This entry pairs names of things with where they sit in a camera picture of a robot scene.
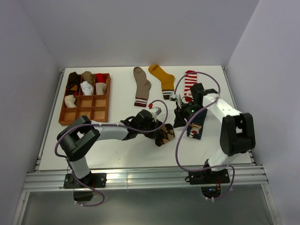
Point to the rolled taupe socks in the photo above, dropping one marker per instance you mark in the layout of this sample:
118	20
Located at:
88	76

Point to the rolled red socks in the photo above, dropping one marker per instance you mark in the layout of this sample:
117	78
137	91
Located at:
100	78

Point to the navy blue sock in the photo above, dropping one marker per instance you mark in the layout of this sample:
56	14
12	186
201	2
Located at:
195	128

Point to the wooden compartment tray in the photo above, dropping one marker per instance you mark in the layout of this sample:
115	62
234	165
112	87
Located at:
95	107

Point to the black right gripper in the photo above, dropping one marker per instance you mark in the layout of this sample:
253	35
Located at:
180	115

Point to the aluminium frame rail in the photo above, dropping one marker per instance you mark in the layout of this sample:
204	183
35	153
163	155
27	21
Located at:
142	178

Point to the taupe sock with striped cuff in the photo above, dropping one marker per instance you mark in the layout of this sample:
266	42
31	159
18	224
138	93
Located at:
143	87

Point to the brown argyle sock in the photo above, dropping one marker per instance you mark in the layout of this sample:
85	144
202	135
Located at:
165	134

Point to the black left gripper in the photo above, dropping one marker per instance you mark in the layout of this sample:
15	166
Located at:
153	135

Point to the red white striped sock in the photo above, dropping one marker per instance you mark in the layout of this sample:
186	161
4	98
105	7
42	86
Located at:
189	80

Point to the rolled white socks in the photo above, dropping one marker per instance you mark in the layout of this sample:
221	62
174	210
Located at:
87	88

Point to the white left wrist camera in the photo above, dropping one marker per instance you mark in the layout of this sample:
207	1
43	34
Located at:
155	111

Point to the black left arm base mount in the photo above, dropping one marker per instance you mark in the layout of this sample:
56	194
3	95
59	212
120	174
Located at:
93	180

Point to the rolled cream socks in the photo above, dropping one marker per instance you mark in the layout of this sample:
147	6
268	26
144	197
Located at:
101	88

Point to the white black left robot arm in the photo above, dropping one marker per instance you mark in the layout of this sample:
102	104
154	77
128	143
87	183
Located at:
78	138

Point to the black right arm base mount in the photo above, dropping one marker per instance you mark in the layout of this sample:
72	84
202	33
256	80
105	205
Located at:
209	177

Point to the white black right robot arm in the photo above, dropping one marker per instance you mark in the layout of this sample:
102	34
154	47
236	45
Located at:
237	135

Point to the mustard yellow sock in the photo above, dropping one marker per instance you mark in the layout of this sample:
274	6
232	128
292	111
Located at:
167	80

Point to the rolled dark argyle socks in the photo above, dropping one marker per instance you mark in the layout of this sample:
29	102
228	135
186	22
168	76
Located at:
73	84

